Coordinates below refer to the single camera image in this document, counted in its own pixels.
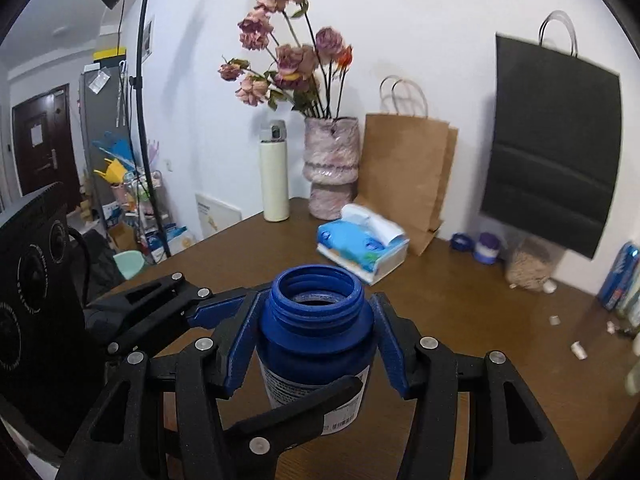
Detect blue plastic jar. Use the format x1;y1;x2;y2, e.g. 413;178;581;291
256;264;375;408

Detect cluttered storage rack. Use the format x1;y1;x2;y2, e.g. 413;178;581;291
90;131;196;263

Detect white board on floor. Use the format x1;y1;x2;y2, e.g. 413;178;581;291
195;193;242;238

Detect blue jar lid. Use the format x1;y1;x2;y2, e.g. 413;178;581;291
449;233;475;252

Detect small purple white jar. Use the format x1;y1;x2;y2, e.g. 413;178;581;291
473;232;501;266

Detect blue tissue box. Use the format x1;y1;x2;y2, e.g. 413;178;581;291
317;204;409;285

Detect clear container of seeds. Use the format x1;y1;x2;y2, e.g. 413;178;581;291
504;235;559;292

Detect white bottle cap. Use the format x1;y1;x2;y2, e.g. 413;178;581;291
542;280;558;294

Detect white paper scrap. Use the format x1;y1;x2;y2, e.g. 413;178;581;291
570;341;588;361

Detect cream thermos bottle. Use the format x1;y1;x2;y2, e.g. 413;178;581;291
259;120;290;222

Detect dark wooden door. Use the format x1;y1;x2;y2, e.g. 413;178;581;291
12;84;81;212

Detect brown paper bag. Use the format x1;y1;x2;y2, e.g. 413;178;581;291
356;75;458;256

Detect blue drink can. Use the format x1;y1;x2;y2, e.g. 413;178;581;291
597;242;639;311

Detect grey refrigerator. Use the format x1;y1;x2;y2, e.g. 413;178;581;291
79;55;127;220

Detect pink ceramic vase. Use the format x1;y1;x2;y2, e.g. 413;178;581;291
303;117;360;220

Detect black paper bag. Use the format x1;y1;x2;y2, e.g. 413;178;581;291
482;10;622;258

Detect dried pink flowers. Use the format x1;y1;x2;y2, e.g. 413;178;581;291
218;0;354;120

